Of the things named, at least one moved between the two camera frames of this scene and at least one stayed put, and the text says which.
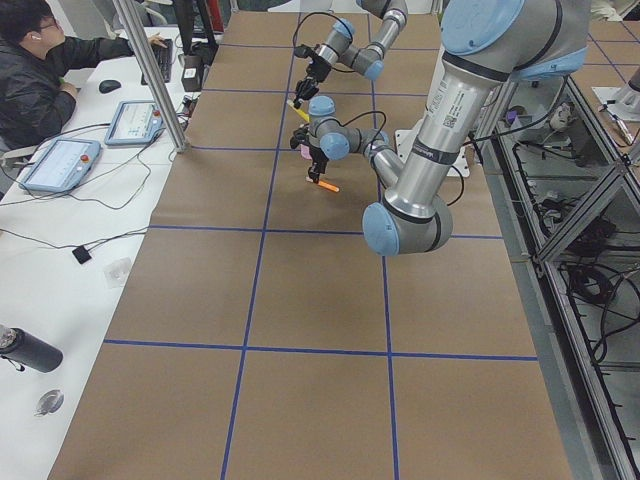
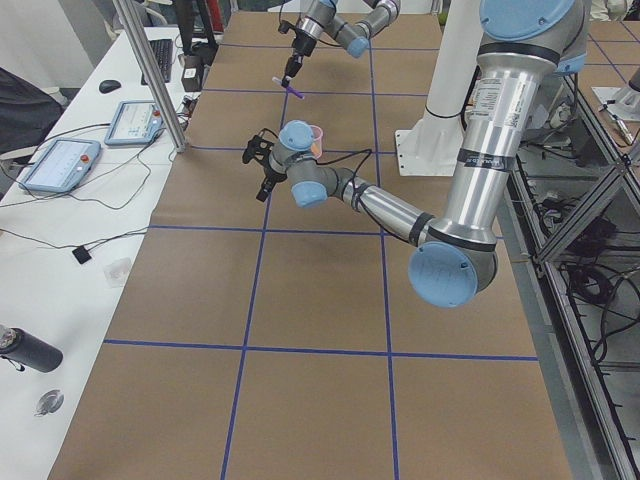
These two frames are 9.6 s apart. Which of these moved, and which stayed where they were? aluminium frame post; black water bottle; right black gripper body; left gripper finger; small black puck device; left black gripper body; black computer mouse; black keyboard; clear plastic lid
Moved: left black gripper body; left gripper finger; right black gripper body
Stayed: black keyboard; aluminium frame post; black water bottle; black computer mouse; clear plastic lid; small black puck device
